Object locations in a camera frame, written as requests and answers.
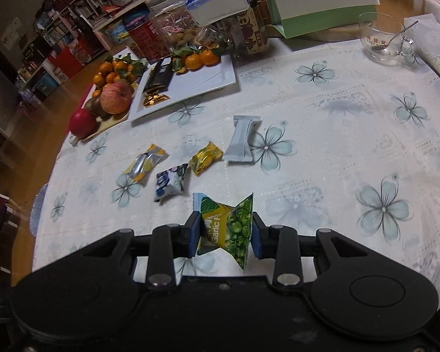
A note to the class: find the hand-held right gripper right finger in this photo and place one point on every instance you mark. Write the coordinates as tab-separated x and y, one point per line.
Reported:
257	238

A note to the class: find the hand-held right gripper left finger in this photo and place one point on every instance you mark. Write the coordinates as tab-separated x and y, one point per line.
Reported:
192	234

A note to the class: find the green pea snack packet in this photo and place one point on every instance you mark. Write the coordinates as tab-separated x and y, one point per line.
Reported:
229	227

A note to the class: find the blue white snack packet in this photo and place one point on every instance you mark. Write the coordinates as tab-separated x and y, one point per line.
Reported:
170	183

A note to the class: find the gold patterned snack packet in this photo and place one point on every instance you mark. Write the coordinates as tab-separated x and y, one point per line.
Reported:
205	157

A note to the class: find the yellow silver snack packet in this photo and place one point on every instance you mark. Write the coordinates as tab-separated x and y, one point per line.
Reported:
146	161

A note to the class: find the grey white snack packet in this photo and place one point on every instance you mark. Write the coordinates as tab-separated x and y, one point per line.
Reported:
242	139

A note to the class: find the white floral tablecloth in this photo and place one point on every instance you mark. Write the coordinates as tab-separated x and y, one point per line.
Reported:
333	135

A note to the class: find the wooden fruit tray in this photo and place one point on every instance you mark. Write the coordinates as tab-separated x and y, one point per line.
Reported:
113	123

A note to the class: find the gold candy wrapper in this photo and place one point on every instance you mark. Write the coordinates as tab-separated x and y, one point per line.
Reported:
156	99

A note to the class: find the small white object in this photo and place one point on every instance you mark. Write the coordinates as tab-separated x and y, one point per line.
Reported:
73	139

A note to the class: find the white rectangular plate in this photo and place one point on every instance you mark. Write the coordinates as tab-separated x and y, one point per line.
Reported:
201	80

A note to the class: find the red apple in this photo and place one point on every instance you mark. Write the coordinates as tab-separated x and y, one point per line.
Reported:
82	123

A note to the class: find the striped pink apple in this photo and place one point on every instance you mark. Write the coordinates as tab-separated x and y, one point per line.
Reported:
115	97

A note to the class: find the dark brown fruit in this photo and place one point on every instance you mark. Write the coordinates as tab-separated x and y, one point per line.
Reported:
95	106

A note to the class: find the dark chocolate packet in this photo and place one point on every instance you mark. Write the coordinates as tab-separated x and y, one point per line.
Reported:
160	75

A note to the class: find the small tangerine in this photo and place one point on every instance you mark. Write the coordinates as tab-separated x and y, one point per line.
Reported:
195	61
209	57

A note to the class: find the pile of tangerines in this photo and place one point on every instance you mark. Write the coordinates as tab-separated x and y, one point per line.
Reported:
112	77

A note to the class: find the red can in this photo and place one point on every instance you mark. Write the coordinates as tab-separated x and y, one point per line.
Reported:
146	38

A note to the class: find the brown labelled jar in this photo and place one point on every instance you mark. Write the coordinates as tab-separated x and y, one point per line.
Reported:
249	33

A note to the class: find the glass jar of nuts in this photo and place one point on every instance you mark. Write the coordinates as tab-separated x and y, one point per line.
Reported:
172	18

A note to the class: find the red paper bags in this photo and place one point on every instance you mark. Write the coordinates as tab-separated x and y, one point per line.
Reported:
64	58

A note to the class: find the metal spoon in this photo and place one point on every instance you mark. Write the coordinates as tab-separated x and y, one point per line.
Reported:
388	44

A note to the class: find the clear glass cup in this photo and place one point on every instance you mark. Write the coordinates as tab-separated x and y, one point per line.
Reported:
383	38

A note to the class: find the tall bookshelf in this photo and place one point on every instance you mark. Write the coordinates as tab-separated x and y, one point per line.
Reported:
58	29

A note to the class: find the folded floral cloth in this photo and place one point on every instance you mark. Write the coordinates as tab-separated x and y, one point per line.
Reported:
432	40

